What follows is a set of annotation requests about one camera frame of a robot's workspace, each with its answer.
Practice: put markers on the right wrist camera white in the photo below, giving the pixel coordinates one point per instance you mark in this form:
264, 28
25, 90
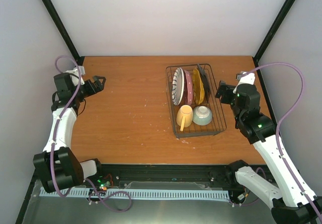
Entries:
245, 78

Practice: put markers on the yellow dotted scalloped plate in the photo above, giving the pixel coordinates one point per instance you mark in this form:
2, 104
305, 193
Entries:
199, 92

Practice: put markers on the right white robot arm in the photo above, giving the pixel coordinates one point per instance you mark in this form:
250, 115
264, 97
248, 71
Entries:
290, 199

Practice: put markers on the pink scalloped plate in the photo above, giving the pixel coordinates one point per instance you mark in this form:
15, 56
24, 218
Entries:
188, 89

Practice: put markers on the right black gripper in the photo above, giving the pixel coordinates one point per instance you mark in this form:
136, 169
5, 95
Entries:
227, 88

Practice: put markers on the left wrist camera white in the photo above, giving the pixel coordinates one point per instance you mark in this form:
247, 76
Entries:
77, 74

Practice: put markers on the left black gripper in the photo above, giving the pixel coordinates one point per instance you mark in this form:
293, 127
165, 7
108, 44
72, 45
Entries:
93, 90

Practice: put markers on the pale green ceramic bowl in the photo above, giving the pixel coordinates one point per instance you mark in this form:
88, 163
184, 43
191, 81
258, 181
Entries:
202, 115

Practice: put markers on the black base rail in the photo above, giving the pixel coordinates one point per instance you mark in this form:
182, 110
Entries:
214, 176

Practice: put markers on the white blue striped plate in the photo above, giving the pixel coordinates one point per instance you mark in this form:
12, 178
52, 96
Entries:
178, 86

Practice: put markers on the dark striped bottom plate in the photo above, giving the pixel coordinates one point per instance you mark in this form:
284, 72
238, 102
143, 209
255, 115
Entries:
205, 82

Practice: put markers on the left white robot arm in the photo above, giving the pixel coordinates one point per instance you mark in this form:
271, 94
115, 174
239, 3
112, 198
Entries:
56, 166

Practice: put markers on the light blue cable duct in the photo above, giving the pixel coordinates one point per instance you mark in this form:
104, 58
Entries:
152, 194

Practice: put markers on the yellow ceramic mug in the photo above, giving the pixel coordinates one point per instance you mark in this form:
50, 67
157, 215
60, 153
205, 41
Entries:
184, 117

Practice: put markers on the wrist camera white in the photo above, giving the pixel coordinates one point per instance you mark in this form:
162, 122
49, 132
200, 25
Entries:
77, 74
245, 78

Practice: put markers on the black wire dish rack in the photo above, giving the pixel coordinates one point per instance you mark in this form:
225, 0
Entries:
218, 123

